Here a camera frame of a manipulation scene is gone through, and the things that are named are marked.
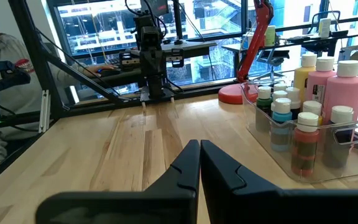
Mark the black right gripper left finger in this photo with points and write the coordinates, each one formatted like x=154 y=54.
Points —
x=120 y=208

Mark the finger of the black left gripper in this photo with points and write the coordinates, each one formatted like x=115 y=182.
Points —
x=129 y=59
x=175 y=57

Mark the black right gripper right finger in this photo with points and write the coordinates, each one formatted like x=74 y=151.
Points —
x=275 y=208

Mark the brown small paint bottle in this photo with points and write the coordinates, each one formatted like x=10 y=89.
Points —
x=337 y=146

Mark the yellow large paint bottle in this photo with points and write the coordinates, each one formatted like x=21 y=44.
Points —
x=301 y=77

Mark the pink large paint bottle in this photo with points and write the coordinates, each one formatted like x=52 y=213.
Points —
x=320 y=79
x=345 y=93

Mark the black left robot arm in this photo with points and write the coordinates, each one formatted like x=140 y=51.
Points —
x=155 y=88

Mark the grey side desk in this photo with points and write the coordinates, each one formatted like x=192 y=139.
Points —
x=123 y=80

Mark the black computer mouse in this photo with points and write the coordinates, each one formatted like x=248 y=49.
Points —
x=109 y=72

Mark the black monitor pole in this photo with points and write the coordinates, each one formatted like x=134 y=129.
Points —
x=178 y=21

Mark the large window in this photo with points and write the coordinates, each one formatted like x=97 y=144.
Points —
x=104 y=31

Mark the black diagonal strut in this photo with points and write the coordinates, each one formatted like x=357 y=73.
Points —
x=82 y=79

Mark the red desk lamp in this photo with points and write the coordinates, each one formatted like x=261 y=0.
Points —
x=235 y=93

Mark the clear plastic organizer bin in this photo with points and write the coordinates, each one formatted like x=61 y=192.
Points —
x=337 y=174

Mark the black office chair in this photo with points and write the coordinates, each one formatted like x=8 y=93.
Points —
x=272 y=57
x=325 y=17

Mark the yellow-green canister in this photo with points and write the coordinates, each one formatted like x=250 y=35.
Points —
x=270 y=35

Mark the silver aluminium profile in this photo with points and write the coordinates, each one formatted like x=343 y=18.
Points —
x=44 y=112

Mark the person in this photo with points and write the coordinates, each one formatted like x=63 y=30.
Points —
x=11 y=62

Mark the black work table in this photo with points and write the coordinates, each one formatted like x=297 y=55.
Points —
x=306 y=39

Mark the white canister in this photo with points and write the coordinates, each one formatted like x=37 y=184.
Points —
x=324 y=28

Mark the cardboard box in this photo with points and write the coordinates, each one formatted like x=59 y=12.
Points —
x=356 y=53

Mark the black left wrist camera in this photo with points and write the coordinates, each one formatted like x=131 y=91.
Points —
x=151 y=35

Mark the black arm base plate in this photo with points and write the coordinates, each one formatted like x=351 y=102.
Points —
x=157 y=97

